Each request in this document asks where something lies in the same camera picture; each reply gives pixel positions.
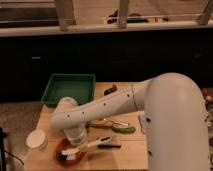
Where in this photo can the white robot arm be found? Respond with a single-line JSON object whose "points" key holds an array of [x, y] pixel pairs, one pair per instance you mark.
{"points": [[175, 120]]}

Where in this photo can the green cucumber toy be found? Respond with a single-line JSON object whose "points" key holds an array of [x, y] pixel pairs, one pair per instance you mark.
{"points": [[124, 130]]}

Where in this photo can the green plastic tray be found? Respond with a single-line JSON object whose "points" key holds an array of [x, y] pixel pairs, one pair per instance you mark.
{"points": [[81, 87]]}

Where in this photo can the white dish brush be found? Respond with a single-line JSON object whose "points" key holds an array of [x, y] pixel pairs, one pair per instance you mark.
{"points": [[86, 146]]}

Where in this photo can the white cup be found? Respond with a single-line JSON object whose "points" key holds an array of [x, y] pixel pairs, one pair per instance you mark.
{"points": [[37, 139]]}

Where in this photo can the dark brown toy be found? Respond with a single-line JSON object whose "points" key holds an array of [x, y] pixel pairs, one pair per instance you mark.
{"points": [[110, 90]]}

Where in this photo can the black wooden block brush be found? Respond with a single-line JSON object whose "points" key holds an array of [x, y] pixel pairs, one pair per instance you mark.
{"points": [[102, 146]]}

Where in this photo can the red bowl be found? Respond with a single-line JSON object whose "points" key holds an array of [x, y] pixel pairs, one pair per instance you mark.
{"points": [[69, 160]]}

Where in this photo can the blue grey cloth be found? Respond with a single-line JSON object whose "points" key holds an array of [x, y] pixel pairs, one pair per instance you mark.
{"points": [[142, 123]]}

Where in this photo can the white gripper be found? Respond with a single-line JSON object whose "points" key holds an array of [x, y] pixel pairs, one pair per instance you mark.
{"points": [[76, 135]]}

